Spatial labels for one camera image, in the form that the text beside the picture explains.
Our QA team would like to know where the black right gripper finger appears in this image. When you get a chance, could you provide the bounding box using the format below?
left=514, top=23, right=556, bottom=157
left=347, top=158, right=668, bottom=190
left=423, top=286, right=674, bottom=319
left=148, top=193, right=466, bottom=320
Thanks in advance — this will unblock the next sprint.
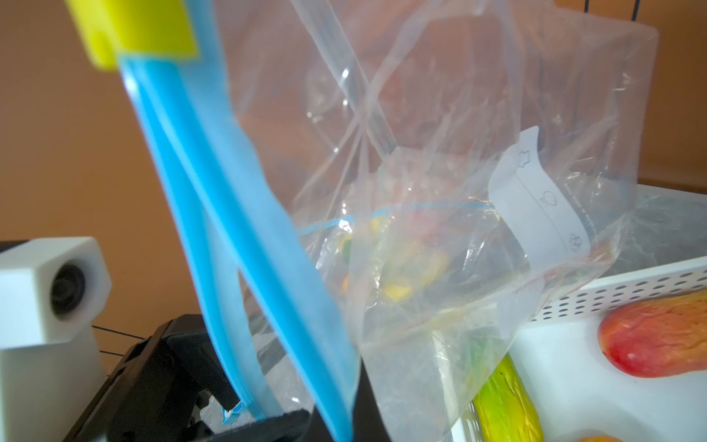
left=311, top=360, right=391, bottom=442

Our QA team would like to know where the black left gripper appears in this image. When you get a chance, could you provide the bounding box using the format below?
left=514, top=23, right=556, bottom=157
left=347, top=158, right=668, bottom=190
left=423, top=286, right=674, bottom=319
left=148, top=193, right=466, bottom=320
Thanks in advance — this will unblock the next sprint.
left=66, top=314, right=309, bottom=441

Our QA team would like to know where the clear zip-top bag blue zipper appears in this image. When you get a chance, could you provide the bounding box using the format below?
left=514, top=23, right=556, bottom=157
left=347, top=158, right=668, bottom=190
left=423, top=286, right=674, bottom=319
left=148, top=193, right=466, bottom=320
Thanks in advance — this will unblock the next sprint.
left=63, top=0, right=661, bottom=442

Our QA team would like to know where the green mango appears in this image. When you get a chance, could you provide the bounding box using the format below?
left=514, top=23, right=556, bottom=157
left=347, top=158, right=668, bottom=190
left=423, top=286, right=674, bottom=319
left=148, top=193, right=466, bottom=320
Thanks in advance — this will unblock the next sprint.
left=473, top=354, right=544, bottom=442

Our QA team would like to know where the red apple-like mango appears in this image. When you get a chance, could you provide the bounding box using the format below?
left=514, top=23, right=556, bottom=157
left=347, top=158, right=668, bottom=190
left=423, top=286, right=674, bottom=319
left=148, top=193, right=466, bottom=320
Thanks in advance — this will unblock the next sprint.
left=598, top=290, right=706, bottom=379

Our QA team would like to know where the white perforated plastic basket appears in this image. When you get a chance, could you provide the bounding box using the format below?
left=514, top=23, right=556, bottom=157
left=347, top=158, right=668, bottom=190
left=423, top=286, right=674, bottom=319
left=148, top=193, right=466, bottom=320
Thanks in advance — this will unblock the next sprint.
left=449, top=184, right=707, bottom=442

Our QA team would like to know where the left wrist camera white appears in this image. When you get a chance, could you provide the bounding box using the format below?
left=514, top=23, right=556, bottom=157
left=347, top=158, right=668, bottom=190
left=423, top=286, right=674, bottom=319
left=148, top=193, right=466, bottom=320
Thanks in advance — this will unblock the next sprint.
left=1, top=237, right=112, bottom=441

